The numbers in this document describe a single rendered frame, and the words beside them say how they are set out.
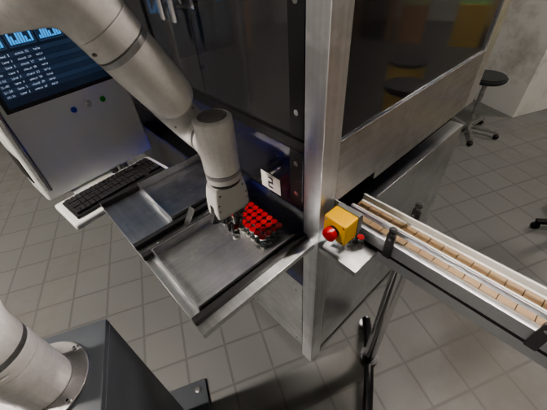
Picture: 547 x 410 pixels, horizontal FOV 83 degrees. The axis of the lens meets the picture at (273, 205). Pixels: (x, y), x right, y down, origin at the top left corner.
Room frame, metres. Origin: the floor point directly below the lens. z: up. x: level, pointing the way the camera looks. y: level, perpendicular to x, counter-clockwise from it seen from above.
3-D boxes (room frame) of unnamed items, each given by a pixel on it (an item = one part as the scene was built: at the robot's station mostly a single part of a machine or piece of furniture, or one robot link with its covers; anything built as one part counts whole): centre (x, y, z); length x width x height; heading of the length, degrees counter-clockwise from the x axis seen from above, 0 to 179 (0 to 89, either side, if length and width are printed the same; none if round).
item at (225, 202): (0.60, 0.11, 1.11); 0.10 x 0.07 x 0.11; 130
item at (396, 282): (0.56, -0.38, 0.46); 0.09 x 0.09 x 0.77; 40
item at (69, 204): (1.08, 0.67, 0.82); 0.40 x 0.14 x 0.02; 137
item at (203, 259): (0.61, 0.16, 0.90); 0.34 x 0.26 x 0.04; 130
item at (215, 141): (0.60, 0.11, 1.26); 0.09 x 0.08 x 0.13; 37
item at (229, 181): (0.60, 0.11, 1.17); 0.09 x 0.08 x 0.03; 130
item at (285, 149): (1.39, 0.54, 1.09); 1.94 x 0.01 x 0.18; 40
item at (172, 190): (0.95, 0.29, 0.90); 0.34 x 0.26 x 0.04; 130
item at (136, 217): (0.77, 0.23, 0.87); 0.70 x 0.48 x 0.02; 40
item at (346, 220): (0.57, -0.18, 0.99); 0.08 x 0.07 x 0.07; 130
